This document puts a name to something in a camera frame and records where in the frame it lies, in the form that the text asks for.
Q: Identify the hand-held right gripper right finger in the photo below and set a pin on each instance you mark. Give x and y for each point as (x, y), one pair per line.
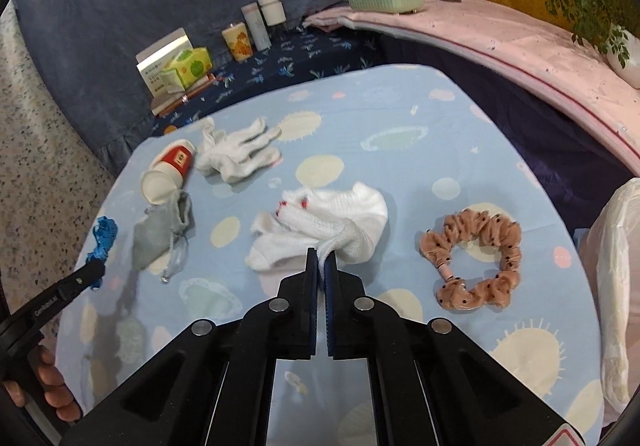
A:
(330, 306)

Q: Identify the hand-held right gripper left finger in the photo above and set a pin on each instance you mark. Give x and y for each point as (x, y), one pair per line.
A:
(313, 286)

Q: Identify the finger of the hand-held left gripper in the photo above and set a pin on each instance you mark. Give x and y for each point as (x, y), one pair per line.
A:
(80, 278)

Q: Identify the white mesh sock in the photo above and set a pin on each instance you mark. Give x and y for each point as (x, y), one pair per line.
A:
(360, 213)

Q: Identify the bin with white plastic bag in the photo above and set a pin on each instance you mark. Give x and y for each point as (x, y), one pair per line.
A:
(620, 276)

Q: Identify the person's left hand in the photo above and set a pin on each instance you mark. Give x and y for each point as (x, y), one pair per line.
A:
(52, 376)

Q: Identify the light blue planet-print tablecloth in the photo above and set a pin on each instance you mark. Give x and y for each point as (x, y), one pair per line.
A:
(400, 175)

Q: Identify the small red paper cup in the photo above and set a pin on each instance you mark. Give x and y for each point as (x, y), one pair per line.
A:
(172, 163)

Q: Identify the white glove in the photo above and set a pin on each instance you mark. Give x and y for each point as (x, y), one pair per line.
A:
(235, 155)

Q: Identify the tan dotted scrunchie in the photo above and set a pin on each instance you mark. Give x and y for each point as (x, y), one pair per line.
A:
(500, 232)

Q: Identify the brown pen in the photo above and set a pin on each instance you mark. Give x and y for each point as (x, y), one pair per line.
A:
(185, 98)

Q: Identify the white card box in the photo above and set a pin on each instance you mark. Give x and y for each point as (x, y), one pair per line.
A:
(155, 68)

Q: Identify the navy printed cloth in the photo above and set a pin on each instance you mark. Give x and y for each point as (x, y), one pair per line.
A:
(300, 55)

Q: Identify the green tissue pack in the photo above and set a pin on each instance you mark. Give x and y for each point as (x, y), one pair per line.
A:
(187, 68)

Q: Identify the slim white bottle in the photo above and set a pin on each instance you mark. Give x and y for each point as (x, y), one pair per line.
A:
(257, 28)

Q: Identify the dark purple cloth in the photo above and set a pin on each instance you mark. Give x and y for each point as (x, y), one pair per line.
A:
(550, 140)

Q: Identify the white jar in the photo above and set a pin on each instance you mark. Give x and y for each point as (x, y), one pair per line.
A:
(272, 10)

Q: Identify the pink tablecloth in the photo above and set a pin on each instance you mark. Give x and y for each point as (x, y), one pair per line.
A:
(500, 40)

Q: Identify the green plant in white pot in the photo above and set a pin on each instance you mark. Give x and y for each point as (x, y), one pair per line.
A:
(632, 75)

